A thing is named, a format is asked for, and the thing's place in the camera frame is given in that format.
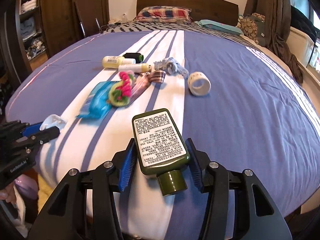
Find black thread spool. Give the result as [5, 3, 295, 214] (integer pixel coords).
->
[122, 52, 144, 64]

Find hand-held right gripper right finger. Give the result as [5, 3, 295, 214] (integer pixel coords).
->
[184, 137, 293, 240]

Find pink green yarn pompom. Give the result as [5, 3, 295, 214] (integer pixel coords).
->
[108, 71, 137, 109]

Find small yellow lotion bottle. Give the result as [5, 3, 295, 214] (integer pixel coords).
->
[117, 63, 152, 74]
[102, 56, 136, 69]

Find dark green lotion bottle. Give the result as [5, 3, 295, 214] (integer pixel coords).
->
[132, 108, 191, 197]

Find wood slice print cushion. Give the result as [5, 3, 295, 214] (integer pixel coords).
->
[236, 12, 267, 46]

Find shelf with folded clothes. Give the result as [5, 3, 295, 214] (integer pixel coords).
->
[15, 0, 48, 64]

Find dark wooden headboard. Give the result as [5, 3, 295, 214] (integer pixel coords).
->
[136, 0, 239, 27]

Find blue plastic wrapper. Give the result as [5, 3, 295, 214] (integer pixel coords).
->
[76, 81, 120, 119]

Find teal pillow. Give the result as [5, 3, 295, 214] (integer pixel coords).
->
[194, 19, 244, 36]

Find person's left hand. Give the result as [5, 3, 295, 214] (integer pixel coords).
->
[0, 186, 12, 202]

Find brown curtain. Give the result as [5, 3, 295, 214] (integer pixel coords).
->
[244, 0, 304, 86]

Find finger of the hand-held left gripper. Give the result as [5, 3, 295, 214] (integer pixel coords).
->
[12, 126, 61, 156]
[0, 120, 44, 143]

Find white perforated tape roll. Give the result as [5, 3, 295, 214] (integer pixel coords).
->
[187, 71, 212, 96]

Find white cloth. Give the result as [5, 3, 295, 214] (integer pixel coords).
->
[40, 114, 67, 131]

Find grey black patterned bed sheet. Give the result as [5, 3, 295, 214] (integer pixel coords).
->
[104, 21, 258, 46]

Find black jacket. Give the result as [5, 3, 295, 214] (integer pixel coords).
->
[291, 5, 320, 44]

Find white storage box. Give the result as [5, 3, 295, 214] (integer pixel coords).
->
[286, 27, 320, 68]

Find yellow fluffy rug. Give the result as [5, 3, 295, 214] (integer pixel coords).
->
[37, 177, 59, 207]

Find white charger cables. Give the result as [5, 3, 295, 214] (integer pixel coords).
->
[100, 19, 123, 31]

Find lilac plastic bag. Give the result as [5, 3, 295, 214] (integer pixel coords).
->
[14, 175, 38, 199]

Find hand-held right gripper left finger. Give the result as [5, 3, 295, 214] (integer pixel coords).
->
[27, 138, 138, 240]

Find plaid pillow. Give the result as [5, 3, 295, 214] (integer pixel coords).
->
[133, 7, 192, 23]

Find blue white striped blanket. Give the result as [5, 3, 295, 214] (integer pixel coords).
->
[5, 30, 320, 240]

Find dark wooden wardrobe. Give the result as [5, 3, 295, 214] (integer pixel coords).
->
[39, 0, 110, 58]

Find plaid fabric strip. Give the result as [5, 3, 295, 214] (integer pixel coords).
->
[129, 70, 167, 104]

